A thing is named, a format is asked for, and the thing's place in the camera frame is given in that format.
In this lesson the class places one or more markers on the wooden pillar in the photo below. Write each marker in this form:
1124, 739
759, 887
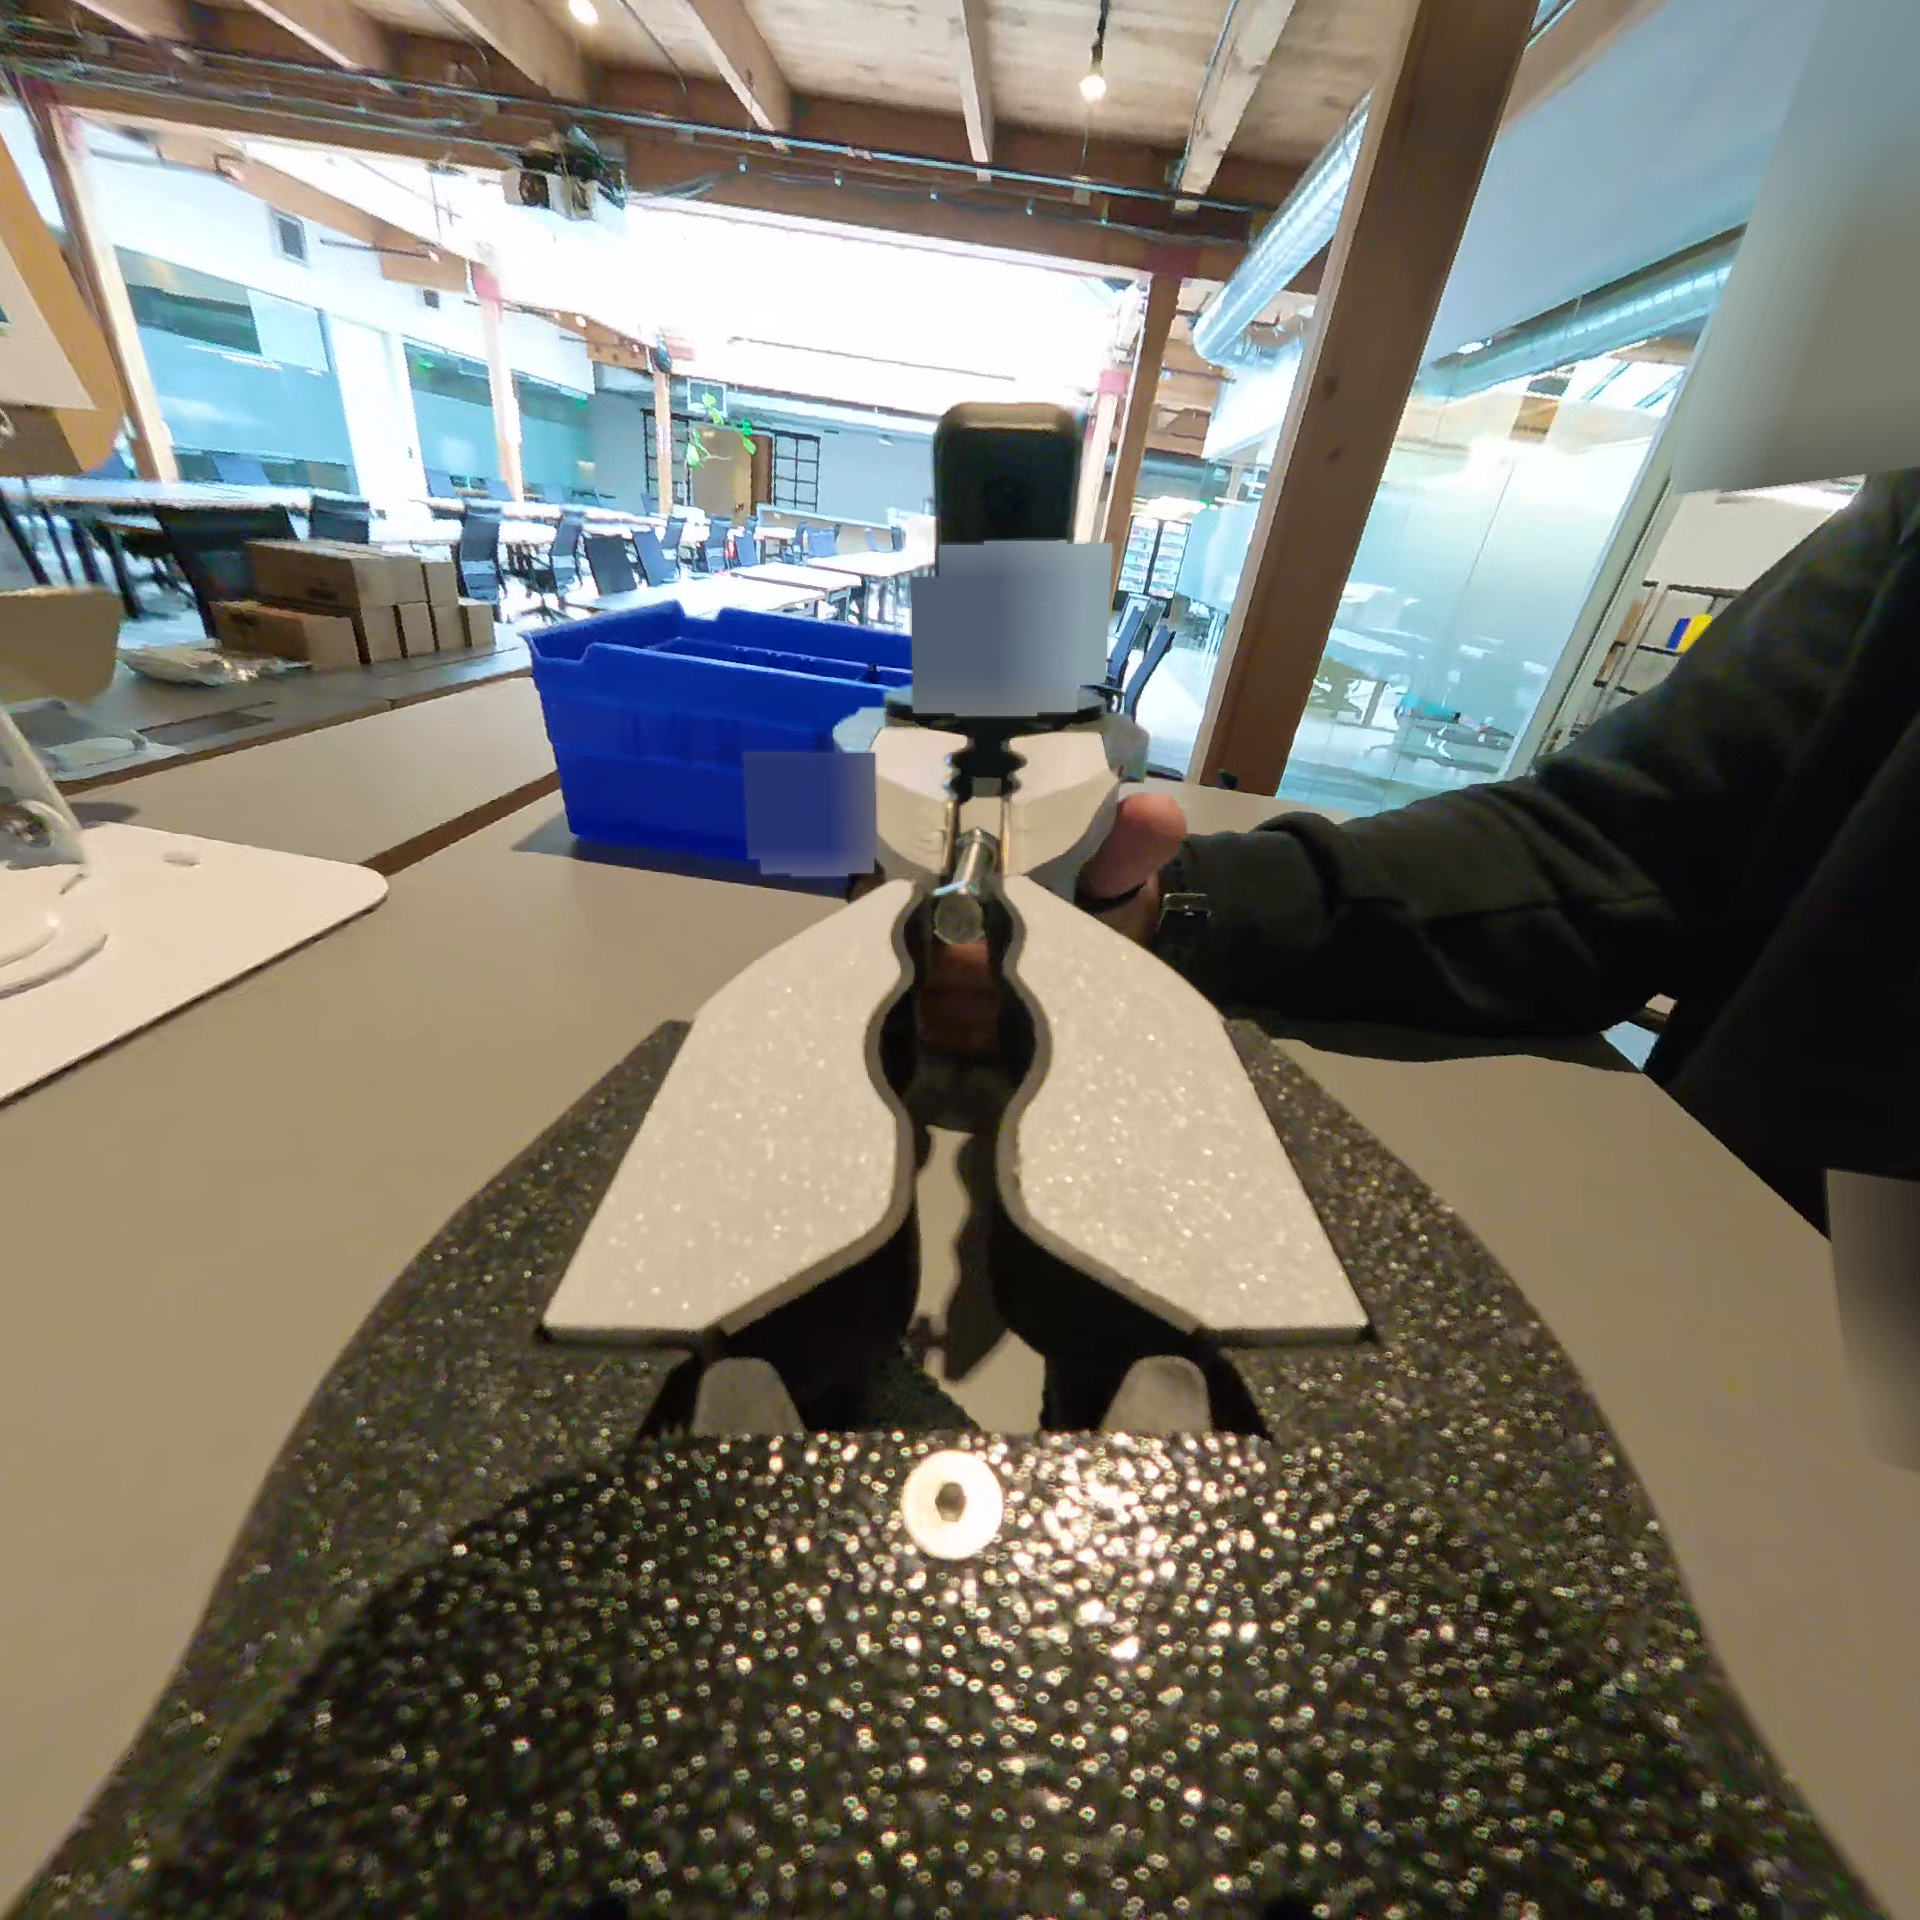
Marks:
1350, 405
1140, 420

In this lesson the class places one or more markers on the blue yellow box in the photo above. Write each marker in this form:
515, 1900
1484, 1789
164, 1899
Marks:
1693, 630

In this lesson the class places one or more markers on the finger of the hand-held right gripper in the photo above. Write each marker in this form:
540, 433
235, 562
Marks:
915, 794
1064, 811

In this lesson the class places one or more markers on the white ceiling unit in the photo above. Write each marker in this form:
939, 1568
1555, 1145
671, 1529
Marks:
562, 180

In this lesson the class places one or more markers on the rows of office chairs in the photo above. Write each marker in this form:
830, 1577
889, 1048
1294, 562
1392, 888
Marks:
601, 555

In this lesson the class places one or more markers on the person's right forearm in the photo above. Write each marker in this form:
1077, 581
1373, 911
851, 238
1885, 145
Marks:
1500, 900

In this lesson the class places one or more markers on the green hanging plant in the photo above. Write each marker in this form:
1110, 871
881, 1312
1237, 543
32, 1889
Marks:
717, 420

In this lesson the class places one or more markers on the silver ventilation duct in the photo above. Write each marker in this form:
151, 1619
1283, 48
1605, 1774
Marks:
1274, 254
1574, 330

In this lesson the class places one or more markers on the silver bolt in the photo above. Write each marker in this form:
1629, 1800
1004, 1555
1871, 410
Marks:
969, 878

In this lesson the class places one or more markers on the blue plastic bin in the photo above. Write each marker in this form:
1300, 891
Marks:
644, 721

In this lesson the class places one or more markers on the clear plastic bag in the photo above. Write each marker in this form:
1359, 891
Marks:
202, 662

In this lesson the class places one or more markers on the person's right hand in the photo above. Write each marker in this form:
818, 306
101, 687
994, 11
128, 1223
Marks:
1132, 854

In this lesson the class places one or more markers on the wrist watch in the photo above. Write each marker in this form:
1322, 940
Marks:
1184, 908

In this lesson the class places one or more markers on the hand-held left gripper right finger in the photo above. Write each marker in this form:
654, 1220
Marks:
1154, 1154

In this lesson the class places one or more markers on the black desk monitor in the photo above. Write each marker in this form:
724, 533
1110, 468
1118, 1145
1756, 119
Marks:
218, 549

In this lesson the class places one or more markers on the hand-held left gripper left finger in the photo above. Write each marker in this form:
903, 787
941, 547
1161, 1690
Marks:
751, 1154

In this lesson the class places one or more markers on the white rounded board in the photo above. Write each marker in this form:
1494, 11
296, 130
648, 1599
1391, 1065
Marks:
180, 945

